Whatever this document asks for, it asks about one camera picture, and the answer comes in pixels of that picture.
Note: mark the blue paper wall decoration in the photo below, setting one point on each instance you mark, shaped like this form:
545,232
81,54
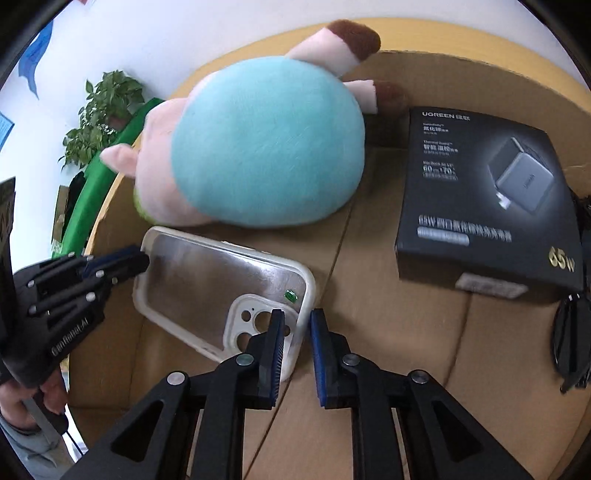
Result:
34,60

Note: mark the black sunglasses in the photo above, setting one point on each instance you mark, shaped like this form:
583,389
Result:
572,341

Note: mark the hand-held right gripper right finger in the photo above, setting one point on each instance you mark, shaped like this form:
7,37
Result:
318,360

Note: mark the green potted plant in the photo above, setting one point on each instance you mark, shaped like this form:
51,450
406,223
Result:
99,115

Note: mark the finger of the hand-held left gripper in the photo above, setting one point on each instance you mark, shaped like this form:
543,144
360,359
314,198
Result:
111,257
129,267

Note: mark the person's left hand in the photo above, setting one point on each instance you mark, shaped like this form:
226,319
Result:
27,406

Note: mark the black charger box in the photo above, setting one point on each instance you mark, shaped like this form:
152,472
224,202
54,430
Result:
489,203

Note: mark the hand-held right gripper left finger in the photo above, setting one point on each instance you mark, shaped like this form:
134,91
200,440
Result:
276,355

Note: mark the clear white phone case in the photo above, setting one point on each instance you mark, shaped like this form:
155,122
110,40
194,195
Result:
207,286

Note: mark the brown cardboard box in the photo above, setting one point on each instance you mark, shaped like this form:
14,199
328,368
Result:
369,286

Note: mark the pink pig plush toy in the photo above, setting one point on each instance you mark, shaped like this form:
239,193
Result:
258,147

